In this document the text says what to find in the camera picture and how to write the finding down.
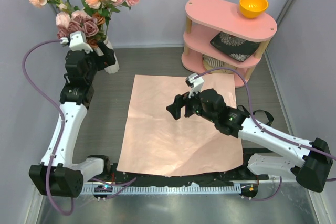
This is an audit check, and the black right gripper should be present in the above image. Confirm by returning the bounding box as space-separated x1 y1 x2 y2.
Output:
166 85 217 123

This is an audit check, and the brown rose flower stem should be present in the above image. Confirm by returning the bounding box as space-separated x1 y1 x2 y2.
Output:
86 12 107 49

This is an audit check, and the pink wrapping paper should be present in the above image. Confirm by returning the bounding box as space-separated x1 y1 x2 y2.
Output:
117 75 243 176

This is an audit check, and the mauve flower stem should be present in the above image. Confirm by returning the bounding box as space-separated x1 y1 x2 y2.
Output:
57 16 94 39

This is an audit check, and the light pink peony stem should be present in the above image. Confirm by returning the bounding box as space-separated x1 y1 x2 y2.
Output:
56 10 88 28

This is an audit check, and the black ribbon with gold lettering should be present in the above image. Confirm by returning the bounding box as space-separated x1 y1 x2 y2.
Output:
236 105 274 127

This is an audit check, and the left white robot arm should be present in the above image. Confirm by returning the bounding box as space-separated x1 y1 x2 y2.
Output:
28 42 118 198

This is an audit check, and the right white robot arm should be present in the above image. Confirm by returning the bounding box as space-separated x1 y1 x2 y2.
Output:
166 89 333 193

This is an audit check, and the white ribbed ceramic vase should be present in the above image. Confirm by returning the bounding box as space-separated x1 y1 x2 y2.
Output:
101 37 120 74

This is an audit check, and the striped ceramic bowl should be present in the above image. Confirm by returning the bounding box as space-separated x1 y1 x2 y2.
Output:
202 55 231 73

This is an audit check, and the pink three-tier shelf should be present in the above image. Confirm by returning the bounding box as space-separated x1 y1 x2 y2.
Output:
181 0 277 87

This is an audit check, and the black floral square plate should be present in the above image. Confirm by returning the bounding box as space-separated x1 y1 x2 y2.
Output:
210 32 260 62

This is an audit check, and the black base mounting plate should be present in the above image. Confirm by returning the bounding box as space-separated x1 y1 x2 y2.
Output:
96 164 268 187

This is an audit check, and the orange plastic bowl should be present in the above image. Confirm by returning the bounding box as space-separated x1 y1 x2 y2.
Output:
239 0 268 19

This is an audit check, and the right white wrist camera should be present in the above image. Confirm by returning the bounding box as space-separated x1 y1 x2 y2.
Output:
185 73 204 98

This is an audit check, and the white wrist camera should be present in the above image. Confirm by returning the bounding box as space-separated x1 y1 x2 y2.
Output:
185 73 204 98
60 31 93 54

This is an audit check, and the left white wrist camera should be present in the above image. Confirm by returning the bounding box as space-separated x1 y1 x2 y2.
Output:
60 31 93 54

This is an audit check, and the white perforated cable duct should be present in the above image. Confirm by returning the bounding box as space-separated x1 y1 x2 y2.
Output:
80 183 241 195

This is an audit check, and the aluminium frame rail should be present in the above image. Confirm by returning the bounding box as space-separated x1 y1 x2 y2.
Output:
33 163 322 185

